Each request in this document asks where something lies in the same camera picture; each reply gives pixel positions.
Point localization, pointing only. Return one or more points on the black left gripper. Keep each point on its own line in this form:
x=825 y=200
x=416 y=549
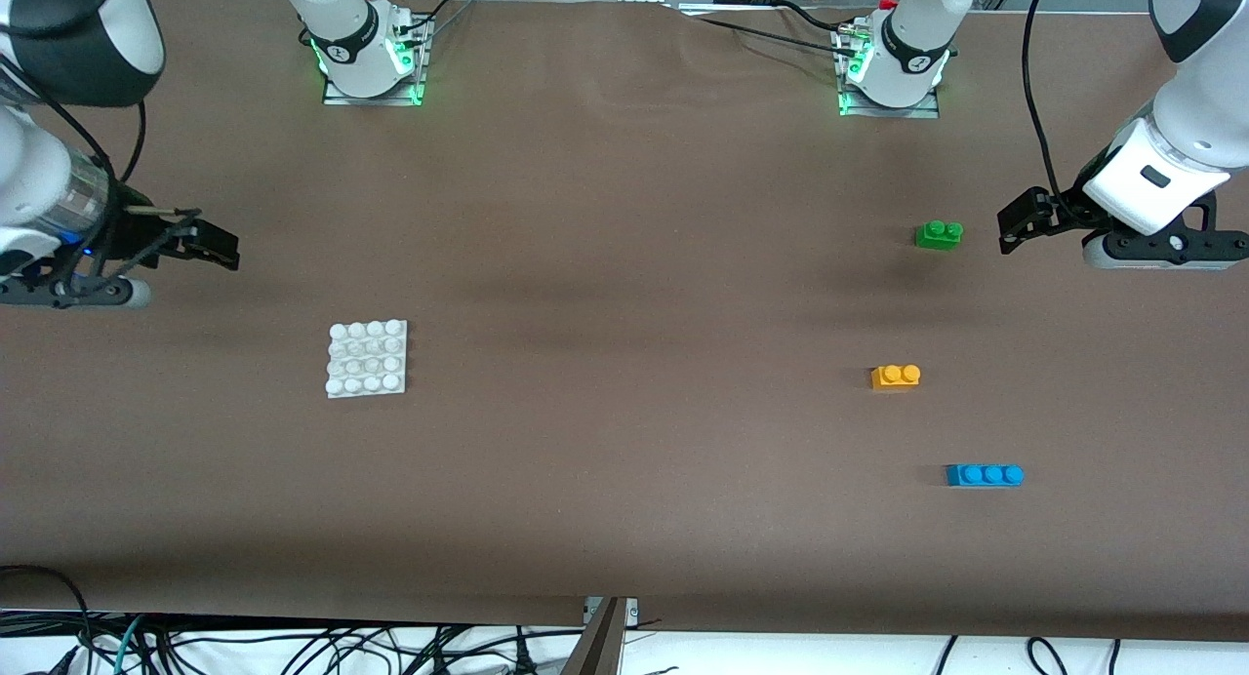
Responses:
x=1064 y=212

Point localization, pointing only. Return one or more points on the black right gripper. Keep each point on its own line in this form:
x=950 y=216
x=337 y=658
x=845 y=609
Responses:
x=130 y=234

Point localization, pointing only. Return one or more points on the white studded base plate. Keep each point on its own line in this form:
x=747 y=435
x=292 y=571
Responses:
x=367 y=359

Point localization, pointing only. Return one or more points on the yellow two-stud block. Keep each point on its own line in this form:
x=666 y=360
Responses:
x=895 y=377

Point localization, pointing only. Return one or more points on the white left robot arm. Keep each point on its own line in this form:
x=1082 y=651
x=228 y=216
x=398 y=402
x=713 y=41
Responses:
x=1190 y=119

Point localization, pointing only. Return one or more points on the green two-stud block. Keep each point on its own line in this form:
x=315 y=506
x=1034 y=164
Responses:
x=939 y=235

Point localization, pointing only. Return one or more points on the blue three-stud block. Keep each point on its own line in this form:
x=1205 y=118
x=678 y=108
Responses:
x=984 y=475

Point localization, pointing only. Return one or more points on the brown table cover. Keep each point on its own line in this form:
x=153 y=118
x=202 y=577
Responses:
x=624 y=480

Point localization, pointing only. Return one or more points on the aluminium post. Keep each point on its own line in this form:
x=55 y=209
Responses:
x=597 y=646

